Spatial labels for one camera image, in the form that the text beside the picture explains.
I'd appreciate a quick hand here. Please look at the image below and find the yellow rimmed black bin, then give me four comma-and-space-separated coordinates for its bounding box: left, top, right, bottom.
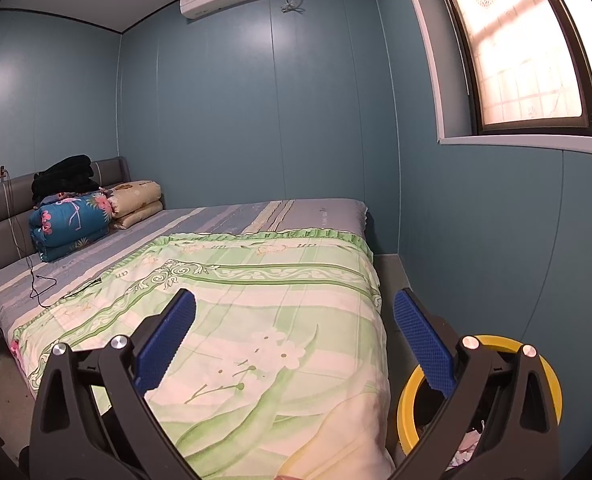
396, 334, 563, 461

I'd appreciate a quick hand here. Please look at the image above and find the pink plastic bag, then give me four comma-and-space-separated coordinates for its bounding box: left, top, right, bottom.
448, 430, 482, 468

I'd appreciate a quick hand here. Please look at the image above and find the blue striped bed sheet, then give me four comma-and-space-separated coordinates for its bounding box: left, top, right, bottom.
0, 198, 369, 321

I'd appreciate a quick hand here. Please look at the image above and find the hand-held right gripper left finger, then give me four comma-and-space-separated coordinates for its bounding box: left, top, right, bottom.
28, 287, 198, 480

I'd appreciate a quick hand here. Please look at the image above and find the green floral blanket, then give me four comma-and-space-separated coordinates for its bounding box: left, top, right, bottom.
12, 232, 394, 480

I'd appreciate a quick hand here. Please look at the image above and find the brown framed window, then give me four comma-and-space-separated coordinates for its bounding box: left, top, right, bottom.
396, 0, 592, 153

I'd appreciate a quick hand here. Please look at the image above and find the beige folded quilt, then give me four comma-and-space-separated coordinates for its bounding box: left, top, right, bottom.
107, 179, 163, 231

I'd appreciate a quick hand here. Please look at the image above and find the black folded clothing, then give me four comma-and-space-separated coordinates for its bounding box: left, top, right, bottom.
31, 154, 101, 202

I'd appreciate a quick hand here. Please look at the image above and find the white charging cable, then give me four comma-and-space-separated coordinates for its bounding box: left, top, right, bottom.
5, 172, 16, 241

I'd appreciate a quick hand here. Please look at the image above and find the blue floral folded quilt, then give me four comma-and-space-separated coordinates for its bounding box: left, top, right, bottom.
28, 191, 114, 263

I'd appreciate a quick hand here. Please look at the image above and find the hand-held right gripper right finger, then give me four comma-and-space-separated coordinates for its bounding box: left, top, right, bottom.
393, 287, 563, 480

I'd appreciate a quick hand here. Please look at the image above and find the grey upholstered bed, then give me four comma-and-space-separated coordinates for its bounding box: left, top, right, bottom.
0, 156, 394, 480

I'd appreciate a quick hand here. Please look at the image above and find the black charging cable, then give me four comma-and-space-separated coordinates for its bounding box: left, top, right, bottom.
26, 255, 104, 309

